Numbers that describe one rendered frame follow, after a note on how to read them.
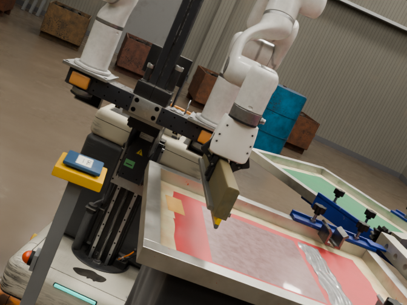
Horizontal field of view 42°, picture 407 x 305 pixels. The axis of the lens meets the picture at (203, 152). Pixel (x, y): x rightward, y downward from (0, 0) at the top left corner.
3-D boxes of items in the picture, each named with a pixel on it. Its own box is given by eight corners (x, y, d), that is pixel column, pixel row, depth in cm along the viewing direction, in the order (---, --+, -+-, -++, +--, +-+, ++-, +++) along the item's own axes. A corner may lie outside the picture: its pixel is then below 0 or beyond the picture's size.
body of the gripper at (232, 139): (260, 120, 132) (241, 160, 135) (223, 104, 130) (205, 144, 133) (266, 127, 125) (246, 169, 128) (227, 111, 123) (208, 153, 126)
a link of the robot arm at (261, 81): (247, 57, 135) (280, 72, 137) (229, 94, 138) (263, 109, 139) (254, 63, 121) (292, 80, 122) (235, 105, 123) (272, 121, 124)
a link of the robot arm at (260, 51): (215, 72, 175) (235, 26, 172) (251, 88, 177) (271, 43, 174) (217, 75, 166) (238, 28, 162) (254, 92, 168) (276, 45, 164)
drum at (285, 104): (237, 137, 834) (266, 76, 811) (276, 154, 836) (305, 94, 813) (238, 145, 769) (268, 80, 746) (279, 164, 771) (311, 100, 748)
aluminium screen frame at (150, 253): (135, 262, 104) (142, 246, 103) (144, 170, 160) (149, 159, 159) (463, 379, 118) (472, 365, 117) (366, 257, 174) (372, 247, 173)
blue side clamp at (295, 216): (286, 233, 165) (296, 215, 164) (282, 227, 170) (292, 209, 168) (367, 265, 171) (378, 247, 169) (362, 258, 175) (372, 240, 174)
